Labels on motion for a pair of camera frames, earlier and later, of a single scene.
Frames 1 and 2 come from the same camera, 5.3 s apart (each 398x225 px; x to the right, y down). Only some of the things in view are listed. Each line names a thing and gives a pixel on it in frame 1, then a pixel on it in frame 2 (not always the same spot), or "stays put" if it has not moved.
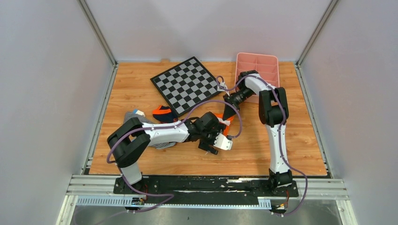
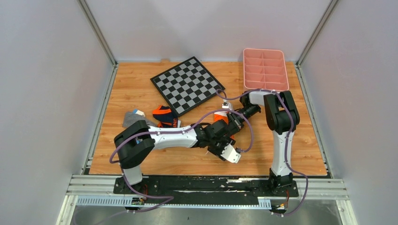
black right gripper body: x=238 y=98 → x=238 y=119
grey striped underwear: x=142 y=118 stays put
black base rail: x=211 y=189 stays put
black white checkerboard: x=185 y=86 stays put
